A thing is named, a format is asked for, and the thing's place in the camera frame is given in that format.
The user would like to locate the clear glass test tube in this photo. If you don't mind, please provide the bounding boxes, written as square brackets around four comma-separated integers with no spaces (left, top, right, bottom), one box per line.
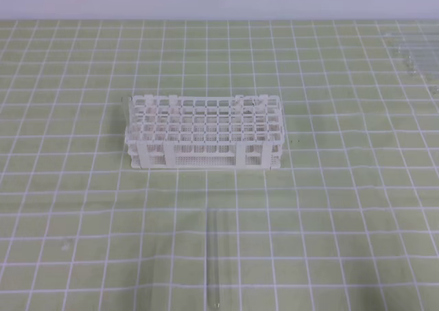
[206,209,220,310]

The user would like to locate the white plastic test tube rack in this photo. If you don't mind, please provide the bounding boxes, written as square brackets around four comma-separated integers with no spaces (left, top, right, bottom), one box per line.
[125,95,285,170]

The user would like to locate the clear test tube in rack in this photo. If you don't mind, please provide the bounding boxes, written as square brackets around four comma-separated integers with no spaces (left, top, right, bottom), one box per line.
[121,95,132,134]

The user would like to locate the spare clear glass test tubes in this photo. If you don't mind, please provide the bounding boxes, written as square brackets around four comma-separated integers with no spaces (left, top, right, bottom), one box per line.
[384,30,438,95]

